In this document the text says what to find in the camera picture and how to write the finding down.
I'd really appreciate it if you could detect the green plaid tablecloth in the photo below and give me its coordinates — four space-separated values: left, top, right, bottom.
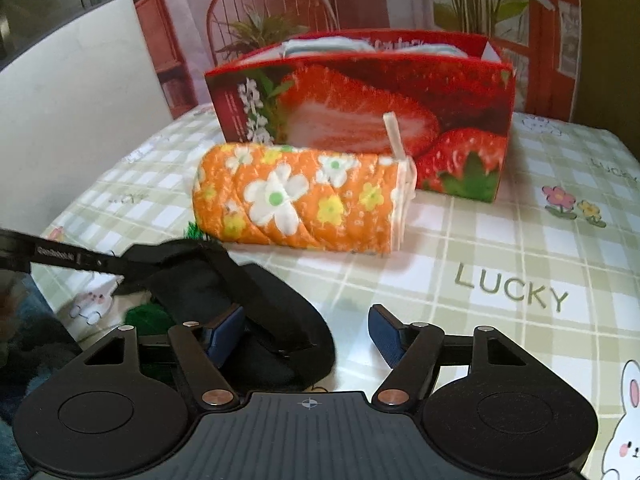
29 102 640 480

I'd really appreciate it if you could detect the orange floral quilted cloth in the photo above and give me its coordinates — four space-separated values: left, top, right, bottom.
192 113 416 255

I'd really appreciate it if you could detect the dark blue fluffy rug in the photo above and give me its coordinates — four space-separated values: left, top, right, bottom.
1 272 80 479

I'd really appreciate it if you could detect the red strawberry cardboard box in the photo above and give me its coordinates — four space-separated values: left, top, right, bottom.
205 29 515 203

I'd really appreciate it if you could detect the printed room scene backdrop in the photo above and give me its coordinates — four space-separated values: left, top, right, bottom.
134 0 582 120

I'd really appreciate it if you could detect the green fabric piece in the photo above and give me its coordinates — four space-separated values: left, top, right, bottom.
124 222 214 336

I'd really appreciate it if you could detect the person's left hand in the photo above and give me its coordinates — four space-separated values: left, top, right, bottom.
0 270 28 342

